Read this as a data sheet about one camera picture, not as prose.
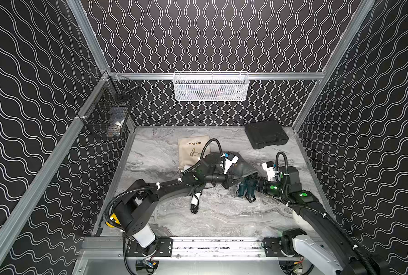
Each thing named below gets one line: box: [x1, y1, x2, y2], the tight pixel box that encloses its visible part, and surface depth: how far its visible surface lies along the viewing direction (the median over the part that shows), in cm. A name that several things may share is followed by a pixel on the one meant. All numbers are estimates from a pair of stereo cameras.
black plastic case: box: [244, 120, 289, 150], surface depth 113 cm
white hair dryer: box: [190, 192, 202, 215], surface depth 87 cm
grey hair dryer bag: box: [225, 151, 266, 178], surface depth 81 cm
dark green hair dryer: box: [237, 176, 257, 203], surface depth 79 cm
